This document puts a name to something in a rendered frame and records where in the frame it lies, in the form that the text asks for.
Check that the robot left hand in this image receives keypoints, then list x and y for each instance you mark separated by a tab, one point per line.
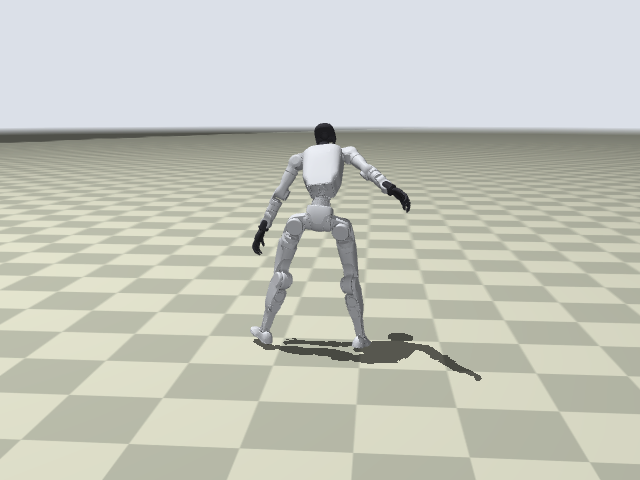
259	237

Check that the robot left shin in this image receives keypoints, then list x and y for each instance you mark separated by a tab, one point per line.
274	299

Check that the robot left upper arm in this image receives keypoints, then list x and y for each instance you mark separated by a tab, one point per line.
294	165

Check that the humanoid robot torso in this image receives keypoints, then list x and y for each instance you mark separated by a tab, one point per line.
322	174

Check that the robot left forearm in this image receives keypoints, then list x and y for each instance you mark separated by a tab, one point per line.
272	210

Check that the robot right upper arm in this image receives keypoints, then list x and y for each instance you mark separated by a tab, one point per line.
351	156

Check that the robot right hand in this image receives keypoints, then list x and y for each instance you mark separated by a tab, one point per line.
398	194

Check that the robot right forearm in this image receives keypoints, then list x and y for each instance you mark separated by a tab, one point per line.
377	178

